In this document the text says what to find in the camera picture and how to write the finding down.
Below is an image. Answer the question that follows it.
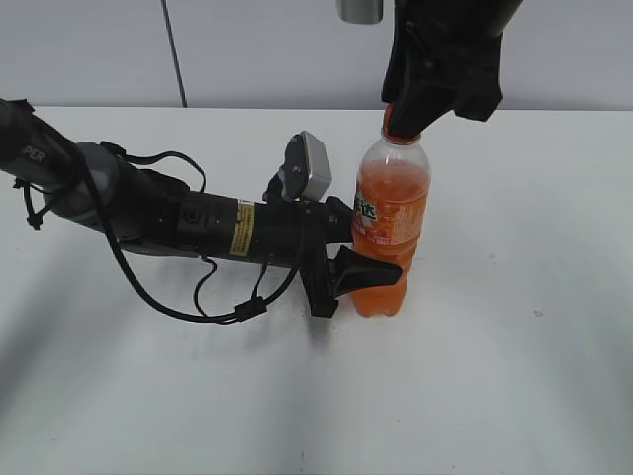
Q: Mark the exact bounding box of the black right gripper finger cap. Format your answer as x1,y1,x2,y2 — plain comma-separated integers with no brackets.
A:
381,46,460,133

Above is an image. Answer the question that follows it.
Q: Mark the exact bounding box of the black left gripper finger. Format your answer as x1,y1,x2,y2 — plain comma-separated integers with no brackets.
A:
325,196,353,243
328,246,403,298

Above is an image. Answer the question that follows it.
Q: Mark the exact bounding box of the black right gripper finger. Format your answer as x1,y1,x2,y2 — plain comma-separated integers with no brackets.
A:
452,37,503,122

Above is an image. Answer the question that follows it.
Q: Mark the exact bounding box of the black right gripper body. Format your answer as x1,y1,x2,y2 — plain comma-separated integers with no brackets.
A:
393,0,522,61

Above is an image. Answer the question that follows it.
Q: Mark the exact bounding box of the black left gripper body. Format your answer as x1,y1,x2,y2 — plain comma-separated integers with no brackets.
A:
174,193,337,318

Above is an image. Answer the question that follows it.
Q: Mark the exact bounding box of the orange bottle cap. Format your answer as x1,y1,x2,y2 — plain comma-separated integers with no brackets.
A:
381,103,420,144

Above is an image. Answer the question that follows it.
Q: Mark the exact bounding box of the orange soda plastic bottle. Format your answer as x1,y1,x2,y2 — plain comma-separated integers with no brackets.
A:
352,134,431,317

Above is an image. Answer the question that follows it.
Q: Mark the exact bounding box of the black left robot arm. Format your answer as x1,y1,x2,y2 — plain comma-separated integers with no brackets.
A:
1,100,403,318

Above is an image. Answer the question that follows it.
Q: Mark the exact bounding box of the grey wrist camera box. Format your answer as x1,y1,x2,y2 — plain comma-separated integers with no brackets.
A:
262,131,332,203

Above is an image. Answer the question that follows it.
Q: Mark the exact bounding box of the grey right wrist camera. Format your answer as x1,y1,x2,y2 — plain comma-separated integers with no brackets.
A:
335,0,384,25

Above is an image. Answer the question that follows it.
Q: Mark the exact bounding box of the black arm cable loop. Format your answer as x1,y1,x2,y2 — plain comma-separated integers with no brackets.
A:
73,142,298,326

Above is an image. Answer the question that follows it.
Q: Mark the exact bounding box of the left black wall cable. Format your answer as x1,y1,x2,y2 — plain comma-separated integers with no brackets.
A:
160,0,189,109

